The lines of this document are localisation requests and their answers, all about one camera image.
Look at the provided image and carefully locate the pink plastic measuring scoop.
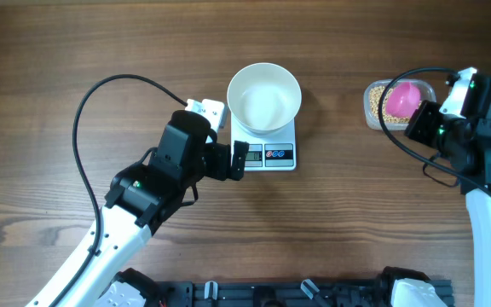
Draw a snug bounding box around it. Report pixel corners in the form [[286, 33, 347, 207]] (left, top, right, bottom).
[[384, 82, 421, 118]]

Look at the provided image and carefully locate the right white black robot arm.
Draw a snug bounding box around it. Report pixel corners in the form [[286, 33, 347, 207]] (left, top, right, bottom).
[[405, 67, 491, 306]]

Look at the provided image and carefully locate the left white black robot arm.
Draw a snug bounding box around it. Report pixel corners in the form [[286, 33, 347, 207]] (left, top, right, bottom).
[[30, 110, 249, 306]]

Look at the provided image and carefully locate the white digital kitchen scale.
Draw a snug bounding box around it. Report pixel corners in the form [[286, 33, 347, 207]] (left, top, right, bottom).
[[231, 115, 297, 171]]

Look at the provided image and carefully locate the white round bowl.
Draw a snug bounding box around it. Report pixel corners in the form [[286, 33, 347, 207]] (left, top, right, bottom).
[[227, 62, 303, 134]]

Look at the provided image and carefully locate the clear plastic container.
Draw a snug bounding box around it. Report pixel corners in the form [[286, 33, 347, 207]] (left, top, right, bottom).
[[363, 78, 436, 130]]

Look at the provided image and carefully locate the pile of soybeans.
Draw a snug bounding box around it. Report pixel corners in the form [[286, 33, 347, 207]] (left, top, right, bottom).
[[368, 82, 421, 125]]

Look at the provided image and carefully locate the right black camera cable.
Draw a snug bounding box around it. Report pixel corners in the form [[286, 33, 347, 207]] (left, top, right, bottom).
[[376, 67, 491, 244]]

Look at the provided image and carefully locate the black camera cable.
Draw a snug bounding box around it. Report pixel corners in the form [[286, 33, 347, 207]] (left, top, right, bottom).
[[47, 73, 189, 307], [376, 67, 491, 244]]

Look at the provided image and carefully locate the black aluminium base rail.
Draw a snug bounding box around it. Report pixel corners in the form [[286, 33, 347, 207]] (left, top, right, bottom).
[[100, 266, 455, 307]]

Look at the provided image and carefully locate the left black camera cable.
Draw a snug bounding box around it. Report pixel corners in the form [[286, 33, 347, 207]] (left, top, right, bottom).
[[47, 73, 189, 307]]

